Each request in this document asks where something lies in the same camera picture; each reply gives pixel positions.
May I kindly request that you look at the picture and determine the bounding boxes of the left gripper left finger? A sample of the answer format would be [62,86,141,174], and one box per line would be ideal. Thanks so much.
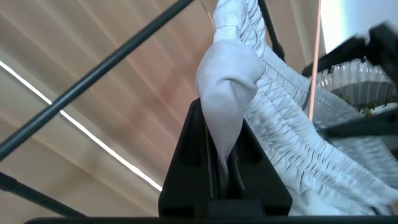
[157,98,231,218]

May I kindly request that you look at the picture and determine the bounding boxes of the black clothes rack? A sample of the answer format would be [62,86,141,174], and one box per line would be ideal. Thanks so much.
[0,0,286,218]

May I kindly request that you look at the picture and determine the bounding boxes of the white laundry basket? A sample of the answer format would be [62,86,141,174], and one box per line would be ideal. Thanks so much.
[316,58,398,116]

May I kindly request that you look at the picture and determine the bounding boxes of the beige curtain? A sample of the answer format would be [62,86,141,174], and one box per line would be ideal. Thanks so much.
[0,0,327,218]

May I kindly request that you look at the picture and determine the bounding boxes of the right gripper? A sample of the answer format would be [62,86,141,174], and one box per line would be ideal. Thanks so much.
[302,20,398,141]

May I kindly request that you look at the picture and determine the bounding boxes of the pale grey shorts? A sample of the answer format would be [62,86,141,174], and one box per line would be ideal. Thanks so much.
[195,0,398,217]

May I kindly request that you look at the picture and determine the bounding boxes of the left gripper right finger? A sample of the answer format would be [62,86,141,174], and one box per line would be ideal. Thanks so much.
[226,119,294,218]

